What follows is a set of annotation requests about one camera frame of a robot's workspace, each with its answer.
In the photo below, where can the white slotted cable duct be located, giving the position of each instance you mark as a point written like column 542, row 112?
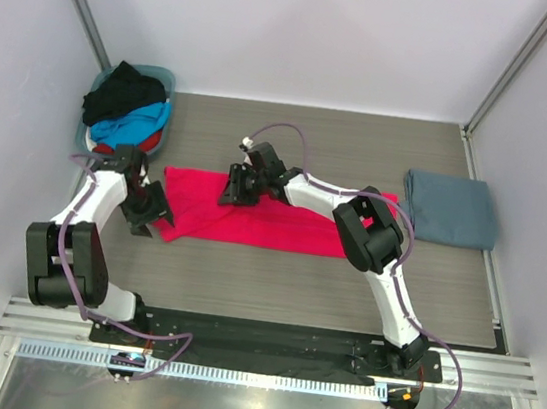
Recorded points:
column 129, row 361

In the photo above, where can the black t shirt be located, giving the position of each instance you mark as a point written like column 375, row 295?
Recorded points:
column 123, row 91

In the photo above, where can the pink red t shirt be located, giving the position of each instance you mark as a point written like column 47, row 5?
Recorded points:
column 193, row 195

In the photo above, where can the aluminium front rail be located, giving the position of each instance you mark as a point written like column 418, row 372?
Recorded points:
column 485, row 373

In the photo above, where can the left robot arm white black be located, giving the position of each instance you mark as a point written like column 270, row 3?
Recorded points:
column 66, row 265

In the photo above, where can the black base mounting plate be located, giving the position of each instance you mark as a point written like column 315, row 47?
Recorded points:
column 283, row 349

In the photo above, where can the red garment in basket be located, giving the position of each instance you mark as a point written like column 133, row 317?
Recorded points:
column 147, row 145

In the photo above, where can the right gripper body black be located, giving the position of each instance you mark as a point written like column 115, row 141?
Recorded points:
column 263, row 183

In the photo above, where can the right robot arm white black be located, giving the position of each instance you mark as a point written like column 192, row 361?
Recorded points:
column 369, row 234

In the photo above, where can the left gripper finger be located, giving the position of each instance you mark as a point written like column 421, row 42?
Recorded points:
column 140, row 229
column 160, row 205

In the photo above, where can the grey blue t shirt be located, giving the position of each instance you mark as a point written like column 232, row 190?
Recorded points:
column 450, row 210

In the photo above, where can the teal plastic laundry basket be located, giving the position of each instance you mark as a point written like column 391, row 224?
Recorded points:
column 162, row 74

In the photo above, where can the right aluminium frame post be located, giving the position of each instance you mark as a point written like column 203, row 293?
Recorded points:
column 526, row 52

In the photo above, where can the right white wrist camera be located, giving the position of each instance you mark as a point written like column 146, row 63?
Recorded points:
column 247, row 144

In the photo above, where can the white garment in basket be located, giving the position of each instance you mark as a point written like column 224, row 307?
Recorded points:
column 89, row 142

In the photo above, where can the bright blue t shirt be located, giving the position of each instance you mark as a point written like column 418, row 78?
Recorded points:
column 133, row 128

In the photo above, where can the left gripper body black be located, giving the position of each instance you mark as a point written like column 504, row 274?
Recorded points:
column 141, row 207

